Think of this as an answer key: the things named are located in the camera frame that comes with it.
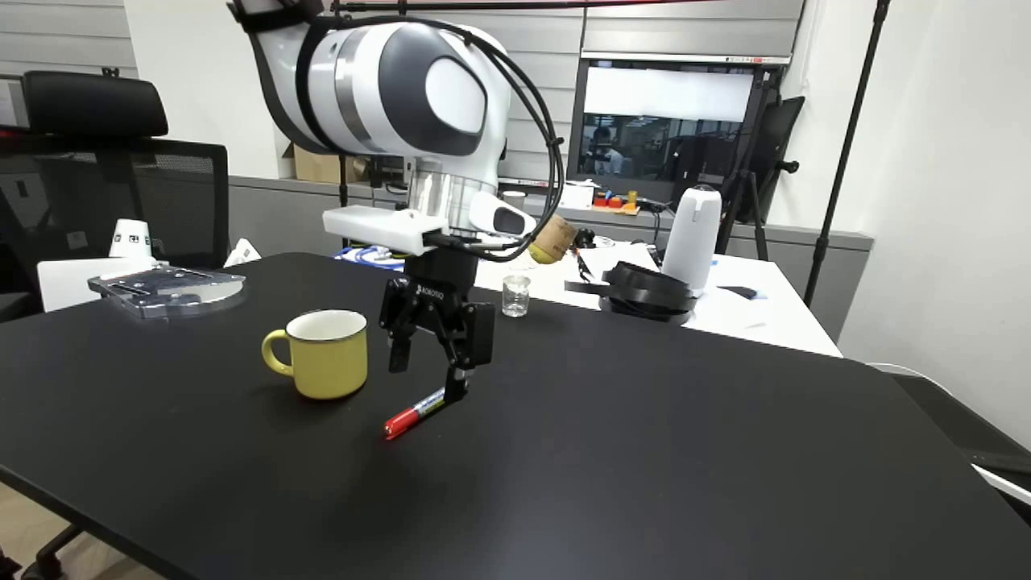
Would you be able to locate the cardboard box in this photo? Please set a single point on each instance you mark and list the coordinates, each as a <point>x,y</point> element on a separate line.
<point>316,166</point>

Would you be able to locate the thin black wall pole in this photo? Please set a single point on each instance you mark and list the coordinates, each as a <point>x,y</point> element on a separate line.
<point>849,141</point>

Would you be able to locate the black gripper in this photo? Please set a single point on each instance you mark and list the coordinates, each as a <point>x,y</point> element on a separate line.
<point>440,300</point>

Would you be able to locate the black flat panel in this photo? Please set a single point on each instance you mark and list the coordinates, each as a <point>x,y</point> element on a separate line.
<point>783,141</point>

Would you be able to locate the white rectangular board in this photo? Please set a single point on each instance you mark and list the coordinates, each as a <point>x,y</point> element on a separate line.
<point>70,284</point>

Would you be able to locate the yellow enamel mug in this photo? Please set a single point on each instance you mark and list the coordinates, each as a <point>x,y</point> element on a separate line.
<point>326,364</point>

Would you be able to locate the white box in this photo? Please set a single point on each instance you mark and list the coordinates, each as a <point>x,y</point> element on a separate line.
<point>578,194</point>

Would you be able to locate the small clear glass jar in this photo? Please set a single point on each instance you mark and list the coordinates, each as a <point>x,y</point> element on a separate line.
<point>516,297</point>

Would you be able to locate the brown wooden mallet head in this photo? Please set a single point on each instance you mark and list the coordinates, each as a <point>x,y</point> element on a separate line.
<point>549,238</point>

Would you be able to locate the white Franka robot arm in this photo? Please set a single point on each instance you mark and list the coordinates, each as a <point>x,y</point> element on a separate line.
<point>375,86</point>

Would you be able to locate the red orange small blocks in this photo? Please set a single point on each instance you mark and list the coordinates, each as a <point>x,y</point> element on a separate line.
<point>614,200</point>

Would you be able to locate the black office chair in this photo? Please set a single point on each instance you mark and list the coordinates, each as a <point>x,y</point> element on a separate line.
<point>97,181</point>

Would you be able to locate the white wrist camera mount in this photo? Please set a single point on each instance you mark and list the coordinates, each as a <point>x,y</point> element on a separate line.
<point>382,229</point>

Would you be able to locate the large dark window screen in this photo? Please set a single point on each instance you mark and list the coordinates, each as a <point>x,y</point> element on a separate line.
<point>665,129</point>

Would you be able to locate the black table leg base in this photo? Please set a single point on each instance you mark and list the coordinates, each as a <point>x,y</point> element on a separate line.
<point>52,552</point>

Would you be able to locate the red capped marker pen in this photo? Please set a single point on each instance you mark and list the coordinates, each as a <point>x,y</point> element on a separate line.
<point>403,424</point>

